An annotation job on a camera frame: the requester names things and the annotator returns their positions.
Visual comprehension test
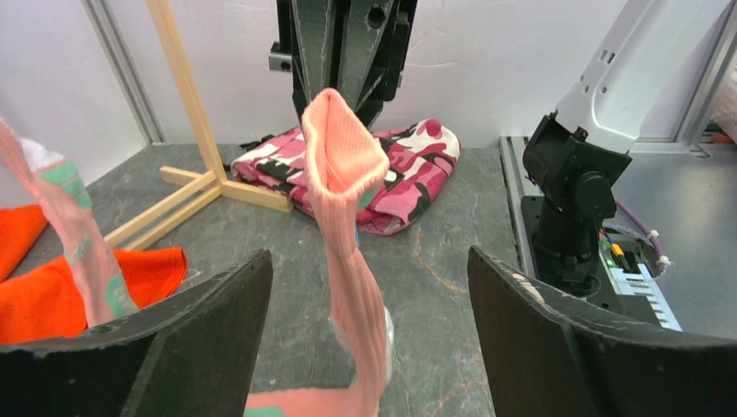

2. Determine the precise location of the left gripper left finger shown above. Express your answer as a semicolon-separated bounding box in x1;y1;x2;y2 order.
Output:
1;249;273;416

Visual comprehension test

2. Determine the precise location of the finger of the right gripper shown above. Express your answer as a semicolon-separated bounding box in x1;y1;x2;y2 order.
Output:
290;0;346;116
336;0;418;128

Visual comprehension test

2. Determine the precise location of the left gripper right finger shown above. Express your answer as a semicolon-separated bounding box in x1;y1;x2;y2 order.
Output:
467;246;736;416

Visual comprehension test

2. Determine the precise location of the pink sock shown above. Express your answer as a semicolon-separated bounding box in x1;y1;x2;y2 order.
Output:
243;88;392;416
1;123;139;327

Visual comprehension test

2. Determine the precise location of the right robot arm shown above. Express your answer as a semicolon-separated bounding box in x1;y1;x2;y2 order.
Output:
277;1;727;296

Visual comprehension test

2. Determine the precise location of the pink camouflage backpack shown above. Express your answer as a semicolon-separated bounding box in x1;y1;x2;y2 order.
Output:
229;118;461;235

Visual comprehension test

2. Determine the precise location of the orange shirt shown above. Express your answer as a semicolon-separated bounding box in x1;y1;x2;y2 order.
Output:
1;204;189;344

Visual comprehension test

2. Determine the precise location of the wooden drying rack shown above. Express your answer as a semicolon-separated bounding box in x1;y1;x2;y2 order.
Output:
103;0;295;252

